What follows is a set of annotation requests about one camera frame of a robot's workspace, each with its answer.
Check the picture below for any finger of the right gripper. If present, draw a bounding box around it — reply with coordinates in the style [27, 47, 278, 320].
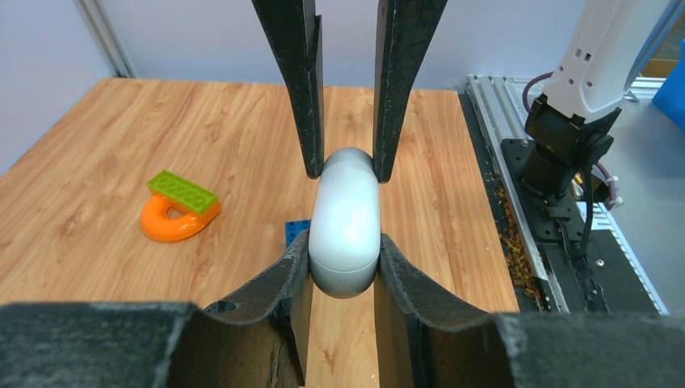
[252, 0, 325, 179]
[372, 0, 448, 183]

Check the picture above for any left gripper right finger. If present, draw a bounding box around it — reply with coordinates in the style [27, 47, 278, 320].
[374, 235, 684, 387]

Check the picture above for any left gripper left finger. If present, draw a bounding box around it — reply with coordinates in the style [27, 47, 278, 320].
[1, 232, 313, 387]

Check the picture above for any white earbud case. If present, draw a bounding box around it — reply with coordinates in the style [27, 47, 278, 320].
[309, 147, 380, 299]

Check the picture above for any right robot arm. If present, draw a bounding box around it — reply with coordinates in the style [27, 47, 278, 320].
[254, 1, 666, 272]

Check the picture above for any blue building block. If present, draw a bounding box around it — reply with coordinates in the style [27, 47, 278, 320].
[284, 219, 311, 247]

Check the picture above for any green building block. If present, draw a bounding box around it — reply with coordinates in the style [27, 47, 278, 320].
[147, 170, 218, 214]

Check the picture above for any blue object off table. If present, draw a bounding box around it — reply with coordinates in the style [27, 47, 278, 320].
[652, 40, 684, 131]

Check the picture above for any orange ring toy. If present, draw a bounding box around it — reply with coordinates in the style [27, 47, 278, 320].
[141, 195, 222, 243]

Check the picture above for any left aluminium corner post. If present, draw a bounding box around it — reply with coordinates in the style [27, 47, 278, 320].
[74, 0, 136, 78]

